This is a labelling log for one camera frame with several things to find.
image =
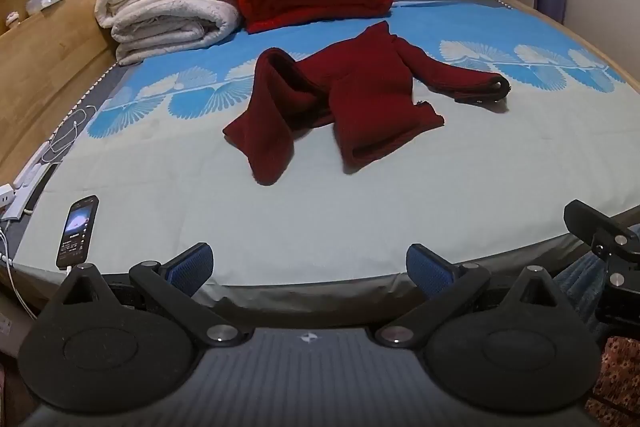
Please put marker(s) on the blue fleece cloth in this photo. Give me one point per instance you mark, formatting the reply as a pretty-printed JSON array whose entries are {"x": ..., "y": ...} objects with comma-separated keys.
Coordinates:
[{"x": 575, "y": 287}]

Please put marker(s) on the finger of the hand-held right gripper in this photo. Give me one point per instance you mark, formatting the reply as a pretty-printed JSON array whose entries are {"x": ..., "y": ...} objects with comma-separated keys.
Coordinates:
[
  {"x": 595, "y": 222},
  {"x": 620, "y": 287}
]

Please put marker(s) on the dark red knit sweater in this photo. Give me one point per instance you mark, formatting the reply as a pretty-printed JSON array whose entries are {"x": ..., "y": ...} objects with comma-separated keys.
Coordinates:
[{"x": 365, "y": 97}]

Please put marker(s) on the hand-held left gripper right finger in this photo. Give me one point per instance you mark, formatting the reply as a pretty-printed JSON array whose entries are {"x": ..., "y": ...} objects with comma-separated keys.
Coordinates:
[{"x": 425, "y": 264}]

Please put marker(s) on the wooden bed frame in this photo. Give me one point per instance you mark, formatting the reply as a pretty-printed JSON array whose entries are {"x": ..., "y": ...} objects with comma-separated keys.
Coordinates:
[{"x": 50, "y": 67}]

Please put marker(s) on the floral patterned cloth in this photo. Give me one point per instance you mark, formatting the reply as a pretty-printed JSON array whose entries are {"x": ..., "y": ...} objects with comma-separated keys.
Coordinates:
[{"x": 617, "y": 382}]

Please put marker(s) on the blue white printed bedsheet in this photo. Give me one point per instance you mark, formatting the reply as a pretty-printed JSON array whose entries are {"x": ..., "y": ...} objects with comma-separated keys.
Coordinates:
[{"x": 310, "y": 212}]

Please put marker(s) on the white power strip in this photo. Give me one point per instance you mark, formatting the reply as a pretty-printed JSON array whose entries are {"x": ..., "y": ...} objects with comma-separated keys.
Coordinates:
[{"x": 31, "y": 169}]

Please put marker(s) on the black smartphone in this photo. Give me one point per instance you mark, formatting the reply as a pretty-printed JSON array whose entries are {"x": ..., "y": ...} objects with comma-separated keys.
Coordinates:
[{"x": 77, "y": 232}]

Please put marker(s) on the white plug adapter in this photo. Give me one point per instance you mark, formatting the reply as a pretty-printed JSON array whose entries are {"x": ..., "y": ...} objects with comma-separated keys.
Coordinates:
[{"x": 6, "y": 196}]

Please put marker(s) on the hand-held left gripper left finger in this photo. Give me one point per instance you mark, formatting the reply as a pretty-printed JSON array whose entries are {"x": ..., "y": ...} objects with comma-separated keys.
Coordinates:
[{"x": 192, "y": 264}]

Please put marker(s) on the grey mattress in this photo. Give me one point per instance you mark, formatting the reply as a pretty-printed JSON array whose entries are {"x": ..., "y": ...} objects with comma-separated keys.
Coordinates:
[{"x": 300, "y": 302}]

